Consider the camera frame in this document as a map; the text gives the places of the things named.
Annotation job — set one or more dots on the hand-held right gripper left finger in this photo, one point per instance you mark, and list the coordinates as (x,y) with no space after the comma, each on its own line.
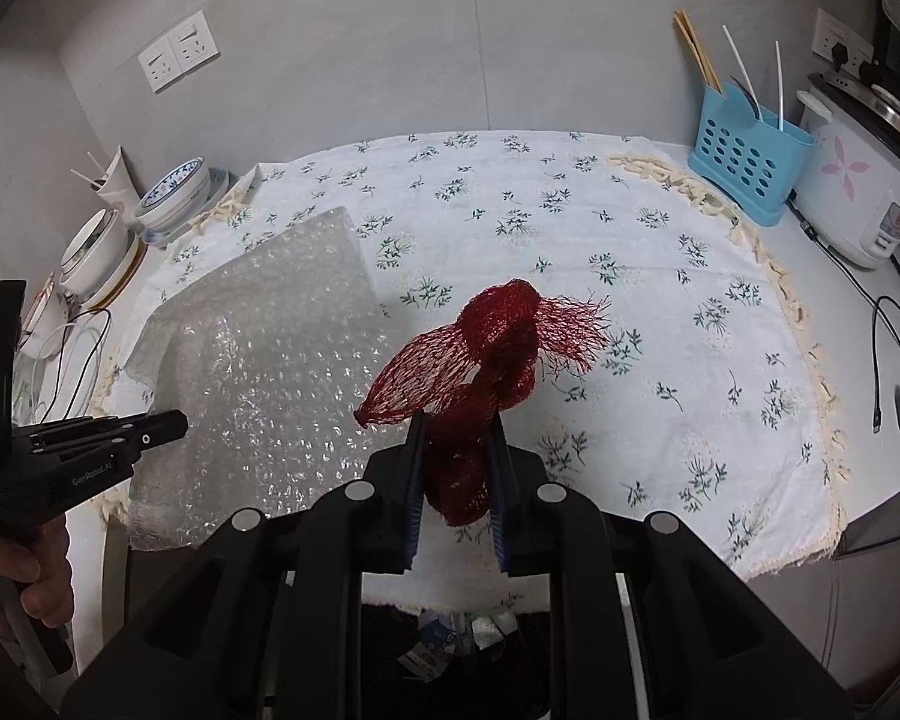
(418,480)

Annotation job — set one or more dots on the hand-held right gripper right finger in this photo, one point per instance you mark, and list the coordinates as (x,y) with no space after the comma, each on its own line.
(499,495)

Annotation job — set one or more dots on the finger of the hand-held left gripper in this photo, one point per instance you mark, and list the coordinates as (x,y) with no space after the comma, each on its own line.
(157,431)

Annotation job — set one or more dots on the clear bubble wrap sheet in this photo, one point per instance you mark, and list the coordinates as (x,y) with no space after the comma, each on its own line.
(270,390)

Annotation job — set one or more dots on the green and white carton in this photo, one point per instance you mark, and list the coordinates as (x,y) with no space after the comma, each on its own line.
(495,630)

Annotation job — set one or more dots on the blue and white milk carton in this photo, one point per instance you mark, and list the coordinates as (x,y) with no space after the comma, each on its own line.
(435,645)

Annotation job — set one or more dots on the red mesh net bag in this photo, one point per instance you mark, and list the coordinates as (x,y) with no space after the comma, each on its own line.
(495,330)

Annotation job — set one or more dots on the black trash bin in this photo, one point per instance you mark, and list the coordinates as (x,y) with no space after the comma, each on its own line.
(390,690)

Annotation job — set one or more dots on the person's left hand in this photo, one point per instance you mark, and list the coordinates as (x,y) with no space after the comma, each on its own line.
(45,577)

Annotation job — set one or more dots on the white bowl with red pattern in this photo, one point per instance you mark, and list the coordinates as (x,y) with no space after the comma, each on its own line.
(45,315)

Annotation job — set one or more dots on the white bowl with dark rim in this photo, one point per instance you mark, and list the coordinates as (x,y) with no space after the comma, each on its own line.
(94,255)

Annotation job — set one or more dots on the blue patterned bowl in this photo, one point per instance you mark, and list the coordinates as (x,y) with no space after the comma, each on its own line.
(172,195)

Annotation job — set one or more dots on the white paper cup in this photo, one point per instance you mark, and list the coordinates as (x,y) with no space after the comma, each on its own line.
(120,195)

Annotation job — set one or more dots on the floral white tablecloth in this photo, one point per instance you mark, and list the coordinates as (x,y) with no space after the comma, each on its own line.
(645,277)

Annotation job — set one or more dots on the white straw in cup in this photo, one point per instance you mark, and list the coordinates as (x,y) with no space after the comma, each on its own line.
(97,165)
(86,178)

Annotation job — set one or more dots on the blue plastic cutlery basket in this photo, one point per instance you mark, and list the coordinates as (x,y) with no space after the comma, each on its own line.
(750,157)

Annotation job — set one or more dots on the white rice cooker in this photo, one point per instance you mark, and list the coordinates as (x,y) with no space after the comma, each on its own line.
(855,180)

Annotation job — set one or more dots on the wooden chopstick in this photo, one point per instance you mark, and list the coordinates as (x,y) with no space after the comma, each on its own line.
(694,49)
(703,49)

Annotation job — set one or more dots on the white wall socket with plug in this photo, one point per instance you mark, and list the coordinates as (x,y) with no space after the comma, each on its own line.
(840,37)

